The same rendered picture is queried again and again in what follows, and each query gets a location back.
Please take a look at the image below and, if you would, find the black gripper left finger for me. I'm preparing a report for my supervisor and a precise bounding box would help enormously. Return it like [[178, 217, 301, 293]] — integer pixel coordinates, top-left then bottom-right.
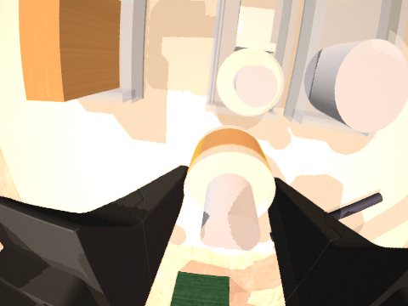
[[0, 164, 190, 306]]

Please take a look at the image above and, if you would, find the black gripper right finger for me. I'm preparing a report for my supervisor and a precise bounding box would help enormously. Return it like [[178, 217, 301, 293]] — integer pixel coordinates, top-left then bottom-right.
[[268, 177, 408, 306]]

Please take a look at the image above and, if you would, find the dark grey cylindrical rod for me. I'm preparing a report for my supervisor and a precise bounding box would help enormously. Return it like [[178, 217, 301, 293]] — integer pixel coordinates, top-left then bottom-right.
[[329, 193, 383, 220]]

